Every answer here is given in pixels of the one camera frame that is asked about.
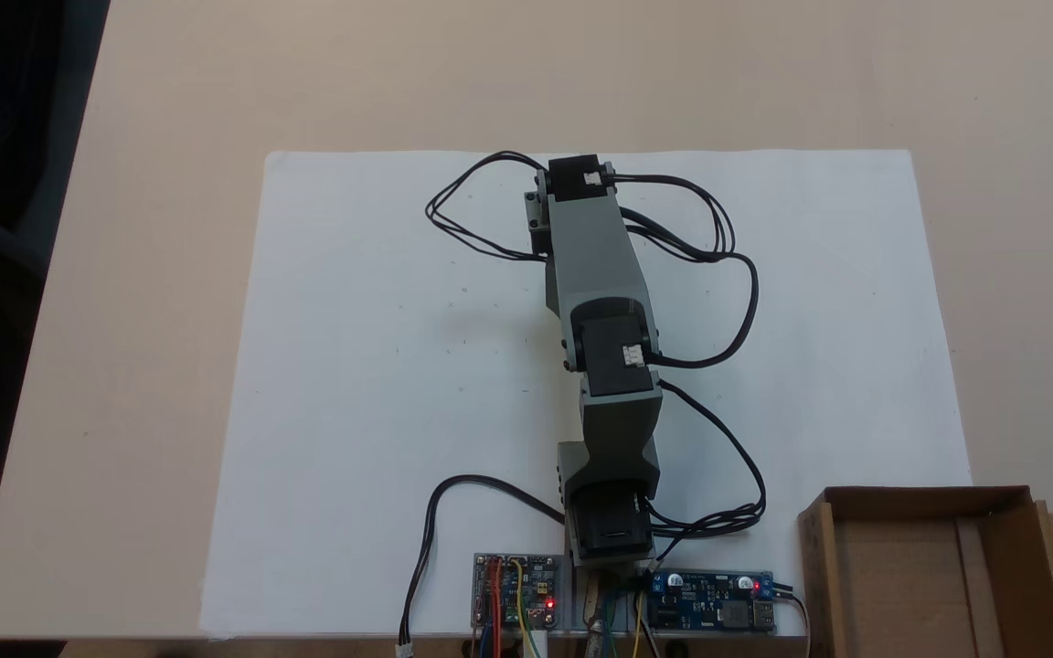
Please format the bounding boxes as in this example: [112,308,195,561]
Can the blue circuit board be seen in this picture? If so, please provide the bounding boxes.
[644,569,780,635]

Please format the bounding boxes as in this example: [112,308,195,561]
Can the black cable with white connector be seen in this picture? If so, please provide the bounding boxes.
[395,473,569,658]

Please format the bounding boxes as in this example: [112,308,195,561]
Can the black shoulder cable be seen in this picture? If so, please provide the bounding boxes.
[640,381,769,541]

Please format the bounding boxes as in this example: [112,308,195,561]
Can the black wrist loop cable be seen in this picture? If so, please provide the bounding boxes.
[423,150,554,264]

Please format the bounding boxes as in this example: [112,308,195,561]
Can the yellow wire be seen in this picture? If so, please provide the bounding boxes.
[510,558,545,658]

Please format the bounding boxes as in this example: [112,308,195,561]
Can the red wire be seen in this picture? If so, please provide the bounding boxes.
[485,558,503,658]

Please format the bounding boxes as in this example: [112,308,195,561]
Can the white paper sheet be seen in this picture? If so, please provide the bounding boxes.
[199,149,974,640]

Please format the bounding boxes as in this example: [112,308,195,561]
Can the brown cardboard box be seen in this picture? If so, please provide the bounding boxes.
[797,485,1053,658]

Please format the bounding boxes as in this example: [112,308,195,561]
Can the black elbow loop cable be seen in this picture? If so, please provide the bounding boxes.
[612,173,760,370]

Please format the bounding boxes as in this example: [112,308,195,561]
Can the small circuit board with wires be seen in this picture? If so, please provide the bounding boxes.
[472,552,575,634]

